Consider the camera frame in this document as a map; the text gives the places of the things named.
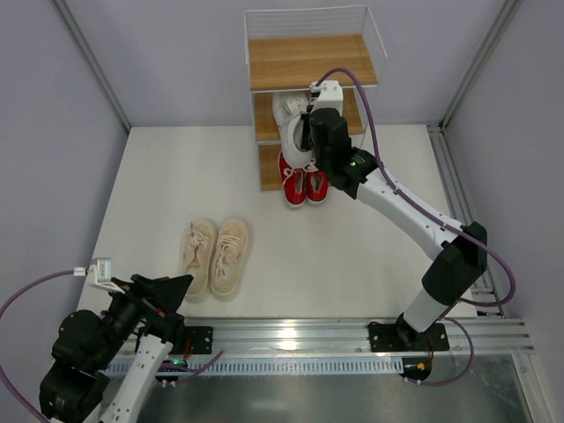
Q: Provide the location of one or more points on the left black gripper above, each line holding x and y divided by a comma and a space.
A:
144, 298

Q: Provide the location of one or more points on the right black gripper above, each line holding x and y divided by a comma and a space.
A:
311, 124

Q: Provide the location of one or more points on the red canvas sneaker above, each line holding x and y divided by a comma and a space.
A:
292, 180
317, 184

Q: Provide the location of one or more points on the beige sneaker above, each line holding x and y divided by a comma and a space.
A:
199, 245
232, 247

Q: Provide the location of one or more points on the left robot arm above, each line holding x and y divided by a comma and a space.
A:
87, 343

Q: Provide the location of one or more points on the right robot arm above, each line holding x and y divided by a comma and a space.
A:
456, 251

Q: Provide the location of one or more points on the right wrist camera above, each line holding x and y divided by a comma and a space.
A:
331, 95

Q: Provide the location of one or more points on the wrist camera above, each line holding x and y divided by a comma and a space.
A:
331, 95
98, 274

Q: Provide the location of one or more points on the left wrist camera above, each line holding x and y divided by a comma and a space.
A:
98, 274

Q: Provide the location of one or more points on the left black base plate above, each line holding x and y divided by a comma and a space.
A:
195, 340

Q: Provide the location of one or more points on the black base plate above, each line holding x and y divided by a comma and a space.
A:
195, 340
383, 337

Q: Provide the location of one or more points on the aluminium mounting rail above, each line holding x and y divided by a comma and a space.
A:
316, 337

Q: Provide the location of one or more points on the white wire shoe shelf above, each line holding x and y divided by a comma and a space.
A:
287, 50

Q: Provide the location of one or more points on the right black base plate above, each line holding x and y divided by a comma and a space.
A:
383, 337

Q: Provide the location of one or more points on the white slotted cable duct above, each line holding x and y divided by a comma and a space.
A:
370, 365

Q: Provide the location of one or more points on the right aluminium frame rail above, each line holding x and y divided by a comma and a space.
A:
484, 289

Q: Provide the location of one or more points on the right corner aluminium post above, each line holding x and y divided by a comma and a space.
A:
486, 49

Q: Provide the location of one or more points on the corner aluminium post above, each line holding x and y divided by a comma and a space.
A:
77, 36
486, 49

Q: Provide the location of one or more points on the left corner aluminium post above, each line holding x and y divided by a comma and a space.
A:
77, 36

